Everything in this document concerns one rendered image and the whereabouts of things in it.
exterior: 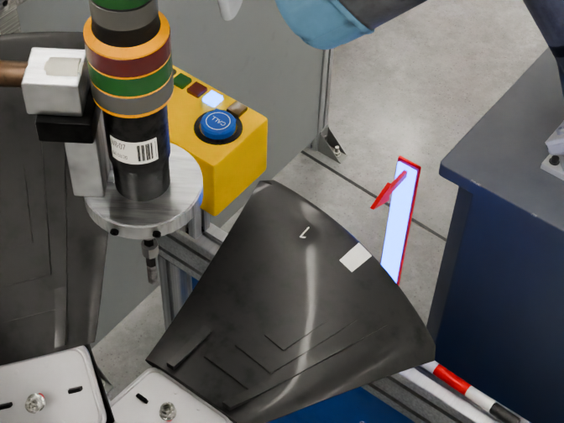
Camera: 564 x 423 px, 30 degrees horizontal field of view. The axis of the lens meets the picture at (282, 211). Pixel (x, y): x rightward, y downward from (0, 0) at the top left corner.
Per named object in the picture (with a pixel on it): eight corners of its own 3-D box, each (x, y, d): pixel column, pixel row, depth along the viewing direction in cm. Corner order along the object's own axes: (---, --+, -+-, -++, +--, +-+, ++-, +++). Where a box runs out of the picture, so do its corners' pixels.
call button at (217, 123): (193, 133, 120) (193, 122, 119) (216, 113, 122) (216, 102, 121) (221, 148, 118) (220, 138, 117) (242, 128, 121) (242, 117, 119)
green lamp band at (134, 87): (81, 95, 53) (79, 77, 52) (95, 39, 56) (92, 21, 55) (167, 99, 53) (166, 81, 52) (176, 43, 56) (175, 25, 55)
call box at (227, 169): (115, 164, 130) (107, 101, 122) (169, 119, 135) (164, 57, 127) (216, 227, 124) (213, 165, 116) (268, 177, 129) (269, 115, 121)
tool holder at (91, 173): (39, 236, 60) (11, 112, 53) (61, 147, 65) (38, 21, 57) (197, 243, 60) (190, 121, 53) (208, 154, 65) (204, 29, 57)
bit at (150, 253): (144, 286, 68) (138, 236, 64) (146, 273, 69) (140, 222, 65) (160, 287, 68) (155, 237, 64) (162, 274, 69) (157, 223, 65)
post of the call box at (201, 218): (178, 229, 137) (173, 164, 128) (193, 215, 139) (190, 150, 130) (195, 240, 136) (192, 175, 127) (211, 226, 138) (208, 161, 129)
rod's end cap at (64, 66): (39, 74, 54) (79, 75, 54) (47, 48, 55) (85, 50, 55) (45, 102, 56) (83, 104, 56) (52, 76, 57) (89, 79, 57)
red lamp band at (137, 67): (79, 75, 52) (75, 57, 51) (92, 19, 55) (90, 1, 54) (166, 80, 52) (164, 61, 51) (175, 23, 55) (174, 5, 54)
